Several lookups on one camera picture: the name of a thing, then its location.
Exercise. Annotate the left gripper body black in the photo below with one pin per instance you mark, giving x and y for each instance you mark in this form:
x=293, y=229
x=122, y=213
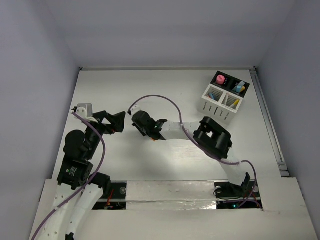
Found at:
x=101, y=122

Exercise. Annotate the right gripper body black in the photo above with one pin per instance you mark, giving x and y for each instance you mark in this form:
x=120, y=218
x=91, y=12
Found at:
x=144, y=131

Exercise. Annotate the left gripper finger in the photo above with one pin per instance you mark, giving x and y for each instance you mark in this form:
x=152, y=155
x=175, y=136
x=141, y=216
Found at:
x=116, y=122
x=102, y=117

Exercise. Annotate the pink glue stick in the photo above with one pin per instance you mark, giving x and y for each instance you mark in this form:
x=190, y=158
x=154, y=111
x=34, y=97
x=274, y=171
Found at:
x=220, y=79

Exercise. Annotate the pink tip marker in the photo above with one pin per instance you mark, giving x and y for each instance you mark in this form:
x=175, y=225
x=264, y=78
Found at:
x=226, y=99

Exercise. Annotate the orange highlighter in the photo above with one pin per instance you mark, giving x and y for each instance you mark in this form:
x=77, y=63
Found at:
x=237, y=89

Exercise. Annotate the green highlighter clear cap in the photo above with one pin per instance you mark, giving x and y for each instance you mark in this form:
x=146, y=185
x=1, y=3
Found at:
x=240, y=84

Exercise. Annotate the yellow tip marker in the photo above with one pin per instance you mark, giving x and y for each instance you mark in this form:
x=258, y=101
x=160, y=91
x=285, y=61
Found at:
x=234, y=105

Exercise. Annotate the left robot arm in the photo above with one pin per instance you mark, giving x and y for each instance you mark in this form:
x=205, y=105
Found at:
x=79, y=187

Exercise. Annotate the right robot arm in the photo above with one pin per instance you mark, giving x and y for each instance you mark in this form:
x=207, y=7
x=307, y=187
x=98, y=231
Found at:
x=209, y=136

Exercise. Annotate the black and white organizer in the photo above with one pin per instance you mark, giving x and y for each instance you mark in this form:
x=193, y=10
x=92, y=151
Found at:
x=215, y=108

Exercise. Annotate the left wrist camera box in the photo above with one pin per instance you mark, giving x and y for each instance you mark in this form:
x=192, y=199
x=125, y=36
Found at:
x=84, y=110

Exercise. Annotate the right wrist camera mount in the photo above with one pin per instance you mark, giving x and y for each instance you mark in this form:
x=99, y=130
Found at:
x=133, y=110

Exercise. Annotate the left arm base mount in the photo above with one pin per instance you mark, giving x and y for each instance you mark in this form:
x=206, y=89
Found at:
x=115, y=199

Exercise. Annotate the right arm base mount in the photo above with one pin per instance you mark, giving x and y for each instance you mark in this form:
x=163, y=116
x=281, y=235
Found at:
x=230, y=196

